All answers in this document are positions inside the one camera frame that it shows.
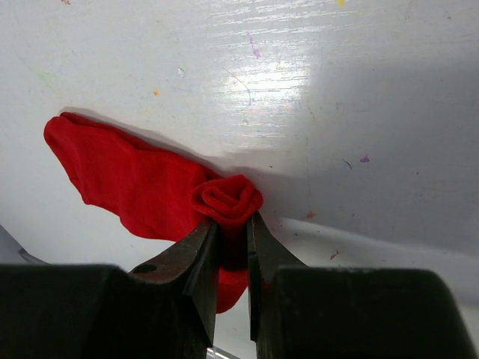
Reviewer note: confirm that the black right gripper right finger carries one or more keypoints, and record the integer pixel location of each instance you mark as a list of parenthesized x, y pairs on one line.
[(298, 311)]

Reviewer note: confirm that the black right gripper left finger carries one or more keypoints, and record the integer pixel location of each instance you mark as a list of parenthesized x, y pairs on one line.
[(163, 308)]

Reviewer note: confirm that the red reindeer sock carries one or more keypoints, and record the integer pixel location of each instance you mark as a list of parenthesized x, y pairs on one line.
[(157, 194)]

